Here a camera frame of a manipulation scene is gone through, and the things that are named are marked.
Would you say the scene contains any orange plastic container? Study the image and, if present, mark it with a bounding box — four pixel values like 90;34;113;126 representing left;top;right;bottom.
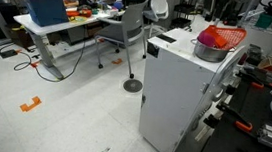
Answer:
65;7;93;19

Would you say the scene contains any white desk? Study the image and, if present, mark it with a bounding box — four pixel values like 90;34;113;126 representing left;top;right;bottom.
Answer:
8;0;126;85

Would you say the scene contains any black square patch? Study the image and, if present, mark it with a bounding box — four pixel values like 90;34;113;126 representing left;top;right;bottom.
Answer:
154;33;178;45

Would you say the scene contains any red checkered pot holder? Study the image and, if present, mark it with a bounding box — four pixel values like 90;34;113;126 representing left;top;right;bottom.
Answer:
202;23;248;52

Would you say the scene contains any stainless steel pot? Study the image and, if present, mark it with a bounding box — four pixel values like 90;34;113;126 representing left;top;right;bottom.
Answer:
188;37;238;65

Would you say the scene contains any black power brick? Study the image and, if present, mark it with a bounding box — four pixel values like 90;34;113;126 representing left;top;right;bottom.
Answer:
0;47;19;61

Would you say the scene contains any grey plastic chair with casters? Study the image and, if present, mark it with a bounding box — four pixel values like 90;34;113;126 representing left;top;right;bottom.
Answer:
90;0;152;81

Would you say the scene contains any black clamp orange handle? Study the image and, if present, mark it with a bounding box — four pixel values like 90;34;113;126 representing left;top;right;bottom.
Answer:
213;100;256;133
236;70;266;90

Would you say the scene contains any black power cable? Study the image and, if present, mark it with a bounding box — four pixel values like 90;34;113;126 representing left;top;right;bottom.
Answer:
0;16;89;86

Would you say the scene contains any white toy cabinet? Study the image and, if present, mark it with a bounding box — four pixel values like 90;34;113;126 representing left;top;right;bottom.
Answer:
135;24;249;152

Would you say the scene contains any black shelf cart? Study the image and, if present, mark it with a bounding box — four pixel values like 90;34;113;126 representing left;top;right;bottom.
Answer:
170;0;200;31

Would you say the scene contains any large orange floor tape mark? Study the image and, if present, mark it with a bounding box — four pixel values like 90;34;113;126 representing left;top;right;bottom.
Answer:
18;94;44;115

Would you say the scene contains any blue storage bin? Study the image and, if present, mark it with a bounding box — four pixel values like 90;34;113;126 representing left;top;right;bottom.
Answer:
2;0;72;30

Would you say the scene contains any white chair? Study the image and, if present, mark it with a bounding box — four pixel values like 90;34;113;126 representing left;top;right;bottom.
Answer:
146;0;171;40

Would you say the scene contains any orange rectangular block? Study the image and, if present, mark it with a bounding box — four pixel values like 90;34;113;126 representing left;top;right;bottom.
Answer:
202;26;230;51

